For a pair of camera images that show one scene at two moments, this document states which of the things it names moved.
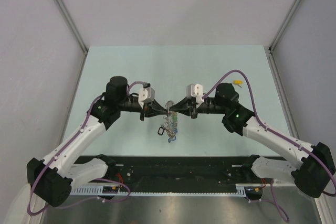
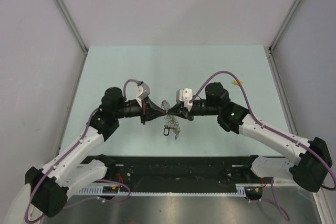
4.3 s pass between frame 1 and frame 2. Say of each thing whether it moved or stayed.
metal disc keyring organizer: moved
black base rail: stayed
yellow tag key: stayed
